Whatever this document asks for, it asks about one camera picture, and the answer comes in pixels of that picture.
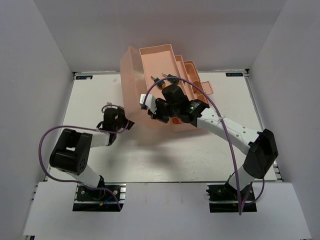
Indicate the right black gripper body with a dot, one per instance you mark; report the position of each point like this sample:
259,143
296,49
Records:
164,112

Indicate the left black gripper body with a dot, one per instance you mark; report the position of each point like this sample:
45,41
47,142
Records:
122,121

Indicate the stubby dark green screwdriver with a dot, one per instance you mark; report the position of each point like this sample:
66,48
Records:
171,78

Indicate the stubby green orange screwdriver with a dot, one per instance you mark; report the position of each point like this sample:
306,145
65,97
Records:
160,83

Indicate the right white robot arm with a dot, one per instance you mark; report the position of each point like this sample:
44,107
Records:
259,147

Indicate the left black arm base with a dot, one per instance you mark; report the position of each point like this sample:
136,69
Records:
87,200

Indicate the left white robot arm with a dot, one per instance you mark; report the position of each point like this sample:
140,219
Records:
71,152

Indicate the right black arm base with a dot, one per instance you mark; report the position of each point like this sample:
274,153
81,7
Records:
221,200

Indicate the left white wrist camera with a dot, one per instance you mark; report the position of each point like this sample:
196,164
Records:
108,105

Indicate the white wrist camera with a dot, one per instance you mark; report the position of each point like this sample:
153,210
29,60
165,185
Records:
108,105
148,101

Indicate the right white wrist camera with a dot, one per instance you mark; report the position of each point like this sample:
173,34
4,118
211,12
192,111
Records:
148,101

